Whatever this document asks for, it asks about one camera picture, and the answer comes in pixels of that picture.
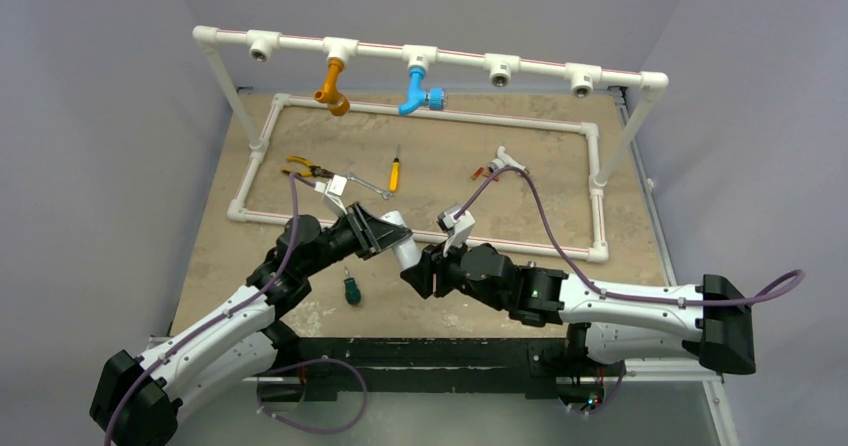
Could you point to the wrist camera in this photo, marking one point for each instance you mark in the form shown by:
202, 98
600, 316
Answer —
332, 193
457, 224

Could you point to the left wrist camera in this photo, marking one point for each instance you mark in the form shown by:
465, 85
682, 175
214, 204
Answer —
332, 193

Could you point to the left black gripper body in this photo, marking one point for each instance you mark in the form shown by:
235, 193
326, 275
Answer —
337, 245

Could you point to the white PVC pipe frame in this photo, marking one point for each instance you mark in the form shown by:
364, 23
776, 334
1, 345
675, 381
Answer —
583, 79

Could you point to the blue plastic faucet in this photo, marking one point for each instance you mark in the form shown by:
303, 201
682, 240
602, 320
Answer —
417, 96

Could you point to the silver combination wrench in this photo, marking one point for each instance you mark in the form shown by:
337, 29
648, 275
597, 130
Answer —
384, 193

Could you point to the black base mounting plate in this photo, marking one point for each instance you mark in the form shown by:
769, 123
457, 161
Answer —
320, 369

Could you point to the green handled screwdriver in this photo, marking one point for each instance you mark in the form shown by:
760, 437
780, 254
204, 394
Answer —
352, 292

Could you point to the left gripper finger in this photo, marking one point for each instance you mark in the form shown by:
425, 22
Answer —
372, 247
373, 228

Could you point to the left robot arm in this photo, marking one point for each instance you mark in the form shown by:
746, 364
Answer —
141, 399

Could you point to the white plastic faucet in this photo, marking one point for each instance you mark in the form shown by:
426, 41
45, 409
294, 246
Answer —
503, 159

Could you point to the white remote control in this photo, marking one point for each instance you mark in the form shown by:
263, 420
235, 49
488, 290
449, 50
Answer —
406, 252

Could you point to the orange plastic faucet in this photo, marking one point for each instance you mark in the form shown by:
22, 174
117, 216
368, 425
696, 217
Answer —
328, 94

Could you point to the aluminium extrusion rail frame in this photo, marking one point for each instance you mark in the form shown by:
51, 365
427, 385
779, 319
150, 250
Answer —
141, 399

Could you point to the yellow handled screwdriver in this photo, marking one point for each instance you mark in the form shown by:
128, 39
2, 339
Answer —
395, 171

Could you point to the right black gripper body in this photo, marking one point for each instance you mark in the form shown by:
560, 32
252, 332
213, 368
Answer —
439, 267

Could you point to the yellow handled pliers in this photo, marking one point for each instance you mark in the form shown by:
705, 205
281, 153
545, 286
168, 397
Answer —
309, 169

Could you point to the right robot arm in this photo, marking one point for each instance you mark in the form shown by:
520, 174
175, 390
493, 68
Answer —
710, 322

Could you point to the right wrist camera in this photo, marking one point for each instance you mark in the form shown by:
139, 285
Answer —
457, 224

